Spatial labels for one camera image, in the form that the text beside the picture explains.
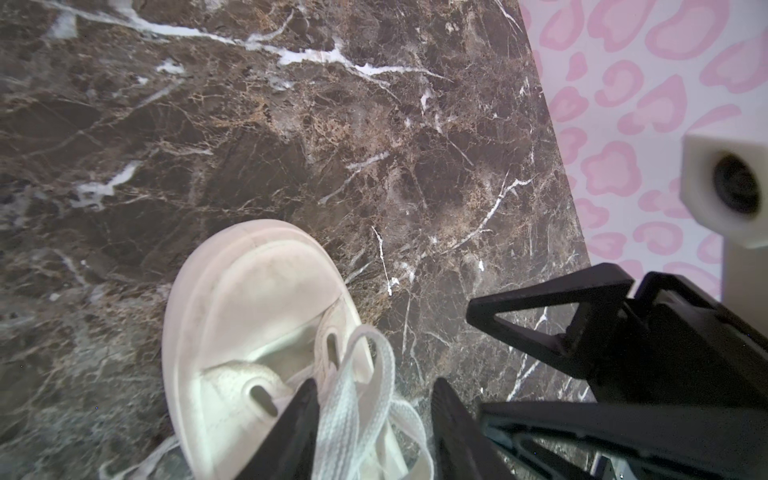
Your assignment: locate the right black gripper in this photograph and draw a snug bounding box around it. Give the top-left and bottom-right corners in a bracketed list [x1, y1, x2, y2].
[466, 263, 767, 479]

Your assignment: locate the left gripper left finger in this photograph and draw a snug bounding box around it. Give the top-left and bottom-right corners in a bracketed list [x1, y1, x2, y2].
[236, 378, 320, 480]

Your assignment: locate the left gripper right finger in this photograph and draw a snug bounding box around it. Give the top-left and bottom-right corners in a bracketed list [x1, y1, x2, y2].
[431, 378, 515, 480]

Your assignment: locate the white shoelace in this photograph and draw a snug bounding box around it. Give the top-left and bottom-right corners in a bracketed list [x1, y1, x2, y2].
[120, 324, 435, 479]

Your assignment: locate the cream white sneaker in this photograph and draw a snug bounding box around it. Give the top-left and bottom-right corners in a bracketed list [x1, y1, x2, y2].
[160, 218, 421, 480]

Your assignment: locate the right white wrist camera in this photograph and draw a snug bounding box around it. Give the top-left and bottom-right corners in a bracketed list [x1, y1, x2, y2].
[680, 114, 767, 335]

